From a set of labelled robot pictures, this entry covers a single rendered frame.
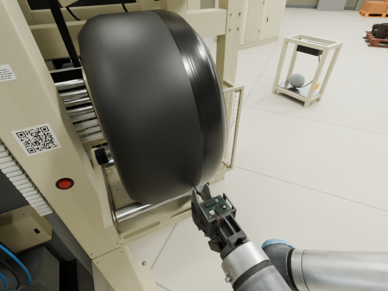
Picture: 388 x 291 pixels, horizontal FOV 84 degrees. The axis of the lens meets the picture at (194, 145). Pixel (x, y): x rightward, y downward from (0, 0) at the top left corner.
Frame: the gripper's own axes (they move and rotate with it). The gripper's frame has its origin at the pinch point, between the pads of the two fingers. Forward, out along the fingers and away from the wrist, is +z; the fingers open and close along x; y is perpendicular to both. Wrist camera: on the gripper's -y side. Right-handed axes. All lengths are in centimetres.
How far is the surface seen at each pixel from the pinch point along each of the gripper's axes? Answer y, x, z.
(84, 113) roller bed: 1, 25, 60
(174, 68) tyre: 32.5, 0.6, 6.8
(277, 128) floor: -105, -166, 116
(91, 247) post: -34, 37, 19
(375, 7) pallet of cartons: -79, -967, 499
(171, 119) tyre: 24.4, 4.2, 1.1
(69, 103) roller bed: 7, 28, 59
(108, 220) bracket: -9.2, 25.1, 9.1
